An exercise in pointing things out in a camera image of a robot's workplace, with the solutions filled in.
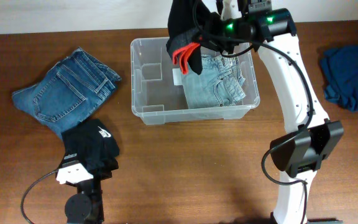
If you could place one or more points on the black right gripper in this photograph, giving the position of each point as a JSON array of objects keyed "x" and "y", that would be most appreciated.
[{"x": 224, "y": 47}]

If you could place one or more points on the black garment with red trim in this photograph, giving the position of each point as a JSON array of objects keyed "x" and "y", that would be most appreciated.
[{"x": 185, "y": 20}]

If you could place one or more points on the light blue jeans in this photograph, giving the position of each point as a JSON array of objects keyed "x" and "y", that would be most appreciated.
[{"x": 219, "y": 84}]

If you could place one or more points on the clear plastic storage bin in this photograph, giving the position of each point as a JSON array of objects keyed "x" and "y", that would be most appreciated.
[{"x": 156, "y": 100}]

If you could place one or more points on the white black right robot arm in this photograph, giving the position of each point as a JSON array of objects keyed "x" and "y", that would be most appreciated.
[{"x": 310, "y": 134}]

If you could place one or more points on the white label in bin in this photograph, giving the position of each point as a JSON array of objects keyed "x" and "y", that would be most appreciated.
[{"x": 177, "y": 74}]

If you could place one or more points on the dark blue folded shirt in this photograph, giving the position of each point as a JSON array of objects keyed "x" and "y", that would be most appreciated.
[{"x": 340, "y": 69}]

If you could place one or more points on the dark blue folded jeans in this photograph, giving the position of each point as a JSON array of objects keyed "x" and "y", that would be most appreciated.
[{"x": 71, "y": 91}]

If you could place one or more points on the black Nike garment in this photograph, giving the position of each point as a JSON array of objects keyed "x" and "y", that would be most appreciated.
[{"x": 94, "y": 146}]

